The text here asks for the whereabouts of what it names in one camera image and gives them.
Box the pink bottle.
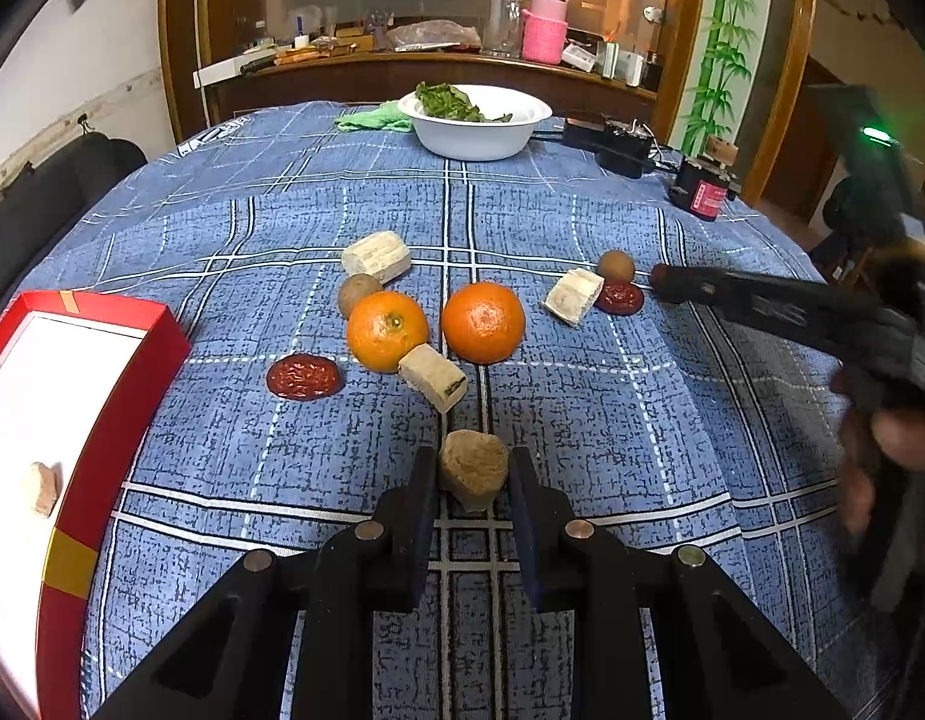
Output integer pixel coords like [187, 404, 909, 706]
[520, 0, 569, 65]

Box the bamboo print panel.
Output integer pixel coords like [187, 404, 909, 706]
[679, 0, 767, 158]

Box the black device with red label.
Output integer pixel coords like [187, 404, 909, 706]
[666, 156, 738, 223]

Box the black sofa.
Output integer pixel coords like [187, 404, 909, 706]
[0, 133, 149, 316]

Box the white bowl with greens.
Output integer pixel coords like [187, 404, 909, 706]
[397, 83, 555, 161]

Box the beige cut chunk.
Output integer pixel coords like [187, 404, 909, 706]
[340, 232, 413, 284]
[27, 463, 62, 518]
[398, 345, 468, 413]
[544, 268, 606, 327]
[438, 430, 510, 513]

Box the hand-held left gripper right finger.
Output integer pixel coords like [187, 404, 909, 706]
[509, 446, 846, 720]

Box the wooden cabinet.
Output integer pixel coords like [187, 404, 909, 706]
[158, 0, 819, 203]

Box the clear plastic bag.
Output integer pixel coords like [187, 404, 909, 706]
[385, 19, 483, 52]

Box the clear glass jug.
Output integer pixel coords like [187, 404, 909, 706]
[481, 0, 525, 57]

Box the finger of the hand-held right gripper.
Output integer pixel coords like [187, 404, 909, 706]
[649, 262, 887, 350]

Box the green cloth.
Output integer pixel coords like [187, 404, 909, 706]
[336, 101, 414, 136]

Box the long white box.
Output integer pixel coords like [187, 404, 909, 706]
[193, 58, 261, 91]

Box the person's right hand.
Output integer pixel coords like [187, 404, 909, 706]
[833, 390, 925, 563]

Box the red box with white inside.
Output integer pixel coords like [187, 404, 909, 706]
[0, 291, 193, 720]

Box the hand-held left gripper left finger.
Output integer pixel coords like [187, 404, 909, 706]
[94, 446, 438, 720]

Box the orange with green stem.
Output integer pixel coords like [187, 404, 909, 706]
[346, 291, 431, 374]

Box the red date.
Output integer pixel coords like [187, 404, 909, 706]
[266, 354, 341, 400]
[595, 281, 645, 314]

